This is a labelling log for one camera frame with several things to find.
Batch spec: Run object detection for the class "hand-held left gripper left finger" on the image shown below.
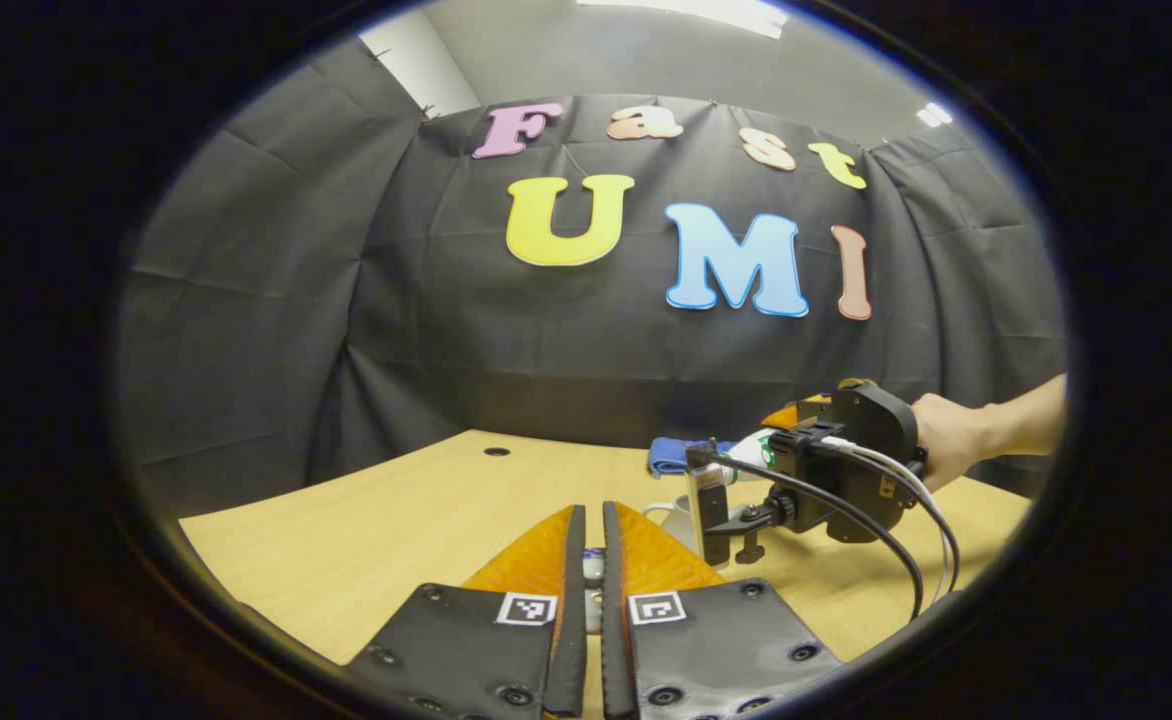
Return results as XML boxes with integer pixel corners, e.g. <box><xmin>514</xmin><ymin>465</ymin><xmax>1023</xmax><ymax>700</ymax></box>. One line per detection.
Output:
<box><xmin>344</xmin><ymin>503</ymin><xmax>589</xmax><ymax>720</ymax></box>

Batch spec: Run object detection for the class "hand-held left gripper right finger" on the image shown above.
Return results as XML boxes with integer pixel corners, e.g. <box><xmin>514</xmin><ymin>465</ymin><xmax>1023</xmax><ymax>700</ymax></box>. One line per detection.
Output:
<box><xmin>601</xmin><ymin>500</ymin><xmax>844</xmax><ymax>720</ymax></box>

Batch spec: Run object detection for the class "white water bottle green label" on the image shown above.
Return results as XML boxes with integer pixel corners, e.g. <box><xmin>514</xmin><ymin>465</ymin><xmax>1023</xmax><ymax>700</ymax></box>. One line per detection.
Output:
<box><xmin>721</xmin><ymin>428</ymin><xmax>797</xmax><ymax>483</ymax></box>

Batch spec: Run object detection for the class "white teacup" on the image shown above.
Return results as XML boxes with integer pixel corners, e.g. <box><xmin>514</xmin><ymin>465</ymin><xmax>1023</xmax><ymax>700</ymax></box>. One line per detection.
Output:
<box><xmin>641</xmin><ymin>495</ymin><xmax>707</xmax><ymax>553</ymax></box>

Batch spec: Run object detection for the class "blue folded towel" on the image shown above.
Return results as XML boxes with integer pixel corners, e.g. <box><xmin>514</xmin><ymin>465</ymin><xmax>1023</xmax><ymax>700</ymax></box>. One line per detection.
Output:
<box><xmin>647</xmin><ymin>436</ymin><xmax>737</xmax><ymax>479</ymax></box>

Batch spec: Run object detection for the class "black backdrop cloth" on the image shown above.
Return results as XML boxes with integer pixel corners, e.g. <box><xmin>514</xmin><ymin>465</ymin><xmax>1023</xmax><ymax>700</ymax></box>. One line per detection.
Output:
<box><xmin>114</xmin><ymin>40</ymin><xmax>1067</xmax><ymax>521</ymax></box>

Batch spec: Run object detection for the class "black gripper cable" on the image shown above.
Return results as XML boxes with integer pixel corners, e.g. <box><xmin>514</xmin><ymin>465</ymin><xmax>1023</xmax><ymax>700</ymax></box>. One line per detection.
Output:
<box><xmin>711</xmin><ymin>455</ymin><xmax>925</xmax><ymax>623</ymax></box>

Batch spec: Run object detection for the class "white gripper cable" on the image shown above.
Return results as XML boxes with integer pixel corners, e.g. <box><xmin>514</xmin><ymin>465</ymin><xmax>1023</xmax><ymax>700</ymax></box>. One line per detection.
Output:
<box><xmin>826</xmin><ymin>438</ymin><xmax>962</xmax><ymax>603</ymax></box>

